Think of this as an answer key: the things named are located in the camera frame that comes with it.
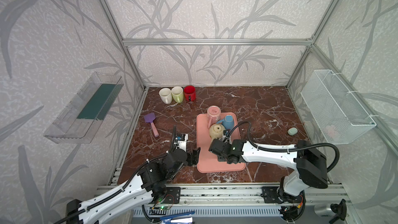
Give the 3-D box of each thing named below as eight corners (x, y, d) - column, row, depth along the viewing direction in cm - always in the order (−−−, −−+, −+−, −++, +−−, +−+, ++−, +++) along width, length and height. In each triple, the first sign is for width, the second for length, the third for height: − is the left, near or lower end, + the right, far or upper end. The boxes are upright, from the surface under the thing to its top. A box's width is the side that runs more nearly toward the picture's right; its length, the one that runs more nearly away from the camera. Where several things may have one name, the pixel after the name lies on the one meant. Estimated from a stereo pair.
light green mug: (171, 106, 110) (169, 98, 103) (174, 94, 117) (172, 86, 110) (182, 106, 110) (180, 98, 103) (184, 94, 117) (182, 86, 110)
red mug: (183, 103, 112) (182, 97, 107) (185, 91, 120) (184, 85, 115) (195, 103, 112) (195, 97, 107) (196, 91, 120) (195, 85, 115)
